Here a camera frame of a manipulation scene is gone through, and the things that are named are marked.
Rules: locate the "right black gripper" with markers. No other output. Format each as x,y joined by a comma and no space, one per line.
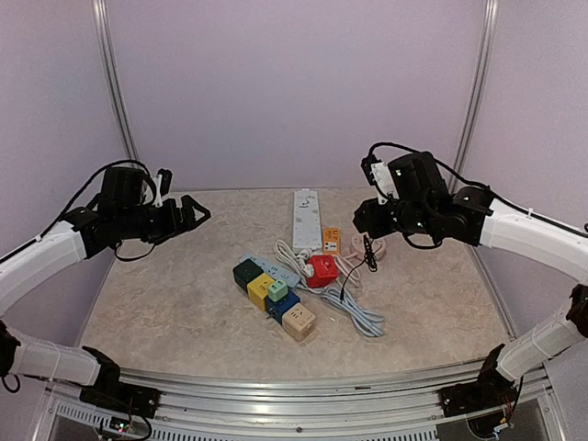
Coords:
373,223

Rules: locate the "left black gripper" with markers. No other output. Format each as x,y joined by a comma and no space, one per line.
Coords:
187,222

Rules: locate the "black power adapter with cable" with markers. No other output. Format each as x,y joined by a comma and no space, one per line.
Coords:
349,266

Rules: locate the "dark green cube socket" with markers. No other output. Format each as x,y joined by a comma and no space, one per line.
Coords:
245,272

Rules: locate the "yellow cube socket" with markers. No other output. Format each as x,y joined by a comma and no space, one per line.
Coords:
257,290

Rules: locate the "mint green USB charger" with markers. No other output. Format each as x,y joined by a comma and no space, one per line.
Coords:
278,290

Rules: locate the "blue cube socket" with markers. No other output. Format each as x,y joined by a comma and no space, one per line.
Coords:
276,309

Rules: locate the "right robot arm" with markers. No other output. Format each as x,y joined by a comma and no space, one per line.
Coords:
413,198

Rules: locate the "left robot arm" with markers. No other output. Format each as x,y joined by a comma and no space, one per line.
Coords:
132,204

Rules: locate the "round pink power socket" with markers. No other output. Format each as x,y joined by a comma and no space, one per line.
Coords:
357,246

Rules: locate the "orange power adapter socket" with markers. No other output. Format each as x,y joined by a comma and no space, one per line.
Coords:
331,240

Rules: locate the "red cube socket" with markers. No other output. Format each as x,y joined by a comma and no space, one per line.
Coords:
325,271

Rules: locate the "beige cube socket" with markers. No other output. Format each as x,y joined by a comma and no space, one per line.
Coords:
298,322

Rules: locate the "long white power strip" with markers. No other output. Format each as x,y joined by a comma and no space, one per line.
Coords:
307,229

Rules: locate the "light blue power strip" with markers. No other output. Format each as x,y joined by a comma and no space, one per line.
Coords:
276,271

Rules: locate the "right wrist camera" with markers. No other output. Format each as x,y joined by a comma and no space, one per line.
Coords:
379,176

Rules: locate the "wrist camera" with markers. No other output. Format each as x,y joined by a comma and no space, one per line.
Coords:
379,176
162,181

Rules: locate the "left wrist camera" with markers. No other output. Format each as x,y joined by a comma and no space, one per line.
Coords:
162,181

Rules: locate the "aluminium front rail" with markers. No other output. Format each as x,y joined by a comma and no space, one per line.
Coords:
397,406

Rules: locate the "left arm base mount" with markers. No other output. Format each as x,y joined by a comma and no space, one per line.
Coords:
131,399

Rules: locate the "right aluminium frame post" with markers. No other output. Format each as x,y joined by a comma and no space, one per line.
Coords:
482,68

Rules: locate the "aluminium frame post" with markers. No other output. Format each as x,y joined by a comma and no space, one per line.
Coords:
114,91
482,68

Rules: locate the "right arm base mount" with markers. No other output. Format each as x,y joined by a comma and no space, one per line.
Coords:
473,397

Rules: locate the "left aluminium frame post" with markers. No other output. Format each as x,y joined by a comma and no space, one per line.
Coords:
114,91

